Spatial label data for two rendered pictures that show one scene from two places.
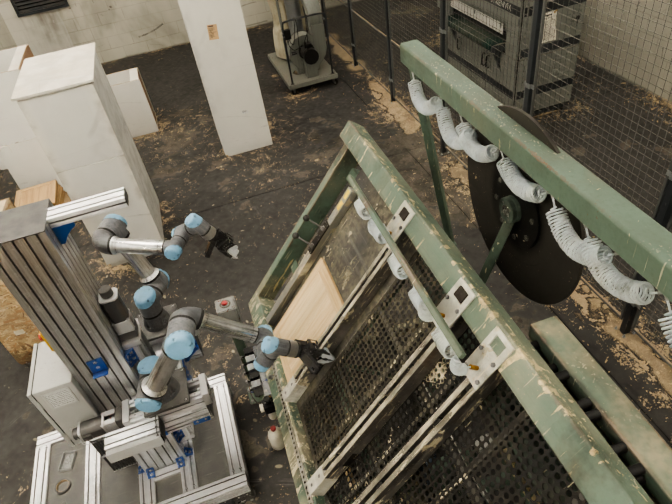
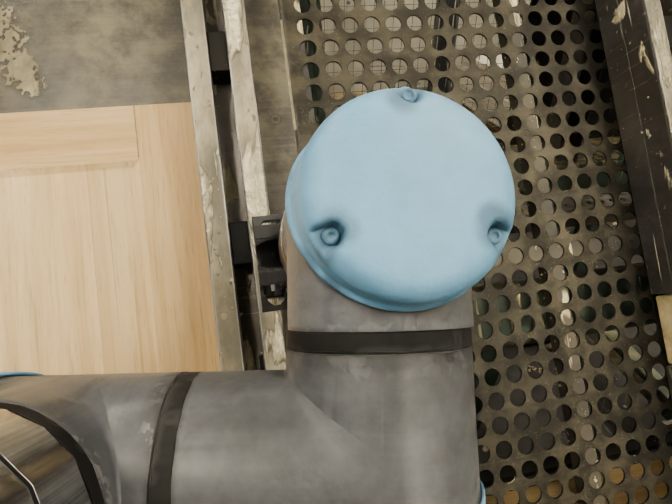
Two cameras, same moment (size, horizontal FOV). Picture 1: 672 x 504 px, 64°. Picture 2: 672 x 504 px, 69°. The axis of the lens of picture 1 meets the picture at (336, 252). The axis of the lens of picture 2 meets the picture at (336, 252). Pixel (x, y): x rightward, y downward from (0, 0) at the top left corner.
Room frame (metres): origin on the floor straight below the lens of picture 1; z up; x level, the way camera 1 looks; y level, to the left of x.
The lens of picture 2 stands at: (1.57, 0.51, 1.48)
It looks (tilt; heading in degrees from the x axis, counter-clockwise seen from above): 33 degrees down; 269
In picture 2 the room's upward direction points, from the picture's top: straight up
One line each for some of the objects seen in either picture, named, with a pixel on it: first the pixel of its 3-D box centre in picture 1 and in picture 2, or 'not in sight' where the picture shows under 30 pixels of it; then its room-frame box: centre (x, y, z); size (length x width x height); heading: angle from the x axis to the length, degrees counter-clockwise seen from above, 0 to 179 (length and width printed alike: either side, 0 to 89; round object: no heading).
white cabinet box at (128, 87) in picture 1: (126, 104); not in sight; (6.89, 2.38, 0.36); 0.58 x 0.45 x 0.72; 102
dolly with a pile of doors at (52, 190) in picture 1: (44, 208); not in sight; (5.02, 3.00, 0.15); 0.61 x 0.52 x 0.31; 12
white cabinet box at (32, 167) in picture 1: (42, 153); not in sight; (5.90, 3.19, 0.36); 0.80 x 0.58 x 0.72; 12
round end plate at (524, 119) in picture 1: (512, 208); not in sight; (1.64, -0.71, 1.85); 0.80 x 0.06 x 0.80; 11
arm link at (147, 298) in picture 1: (147, 300); not in sight; (2.17, 1.06, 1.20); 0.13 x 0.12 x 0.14; 167
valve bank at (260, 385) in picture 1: (258, 381); not in sight; (1.90, 0.56, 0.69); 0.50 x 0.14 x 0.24; 11
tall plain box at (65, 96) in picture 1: (101, 161); not in sight; (4.48, 1.97, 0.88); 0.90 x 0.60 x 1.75; 12
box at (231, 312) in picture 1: (228, 314); not in sight; (2.32, 0.71, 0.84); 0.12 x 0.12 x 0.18; 11
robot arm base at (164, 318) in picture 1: (154, 316); not in sight; (2.16, 1.06, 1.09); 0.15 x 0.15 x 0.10
